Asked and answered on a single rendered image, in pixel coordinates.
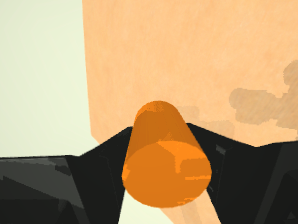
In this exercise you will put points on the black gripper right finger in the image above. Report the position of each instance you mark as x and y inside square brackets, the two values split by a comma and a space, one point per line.
[244, 178]

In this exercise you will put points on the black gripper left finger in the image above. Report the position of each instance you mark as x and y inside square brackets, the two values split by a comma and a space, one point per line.
[91, 182]

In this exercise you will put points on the orange knob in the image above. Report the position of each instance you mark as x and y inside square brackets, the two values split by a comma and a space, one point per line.
[164, 165]

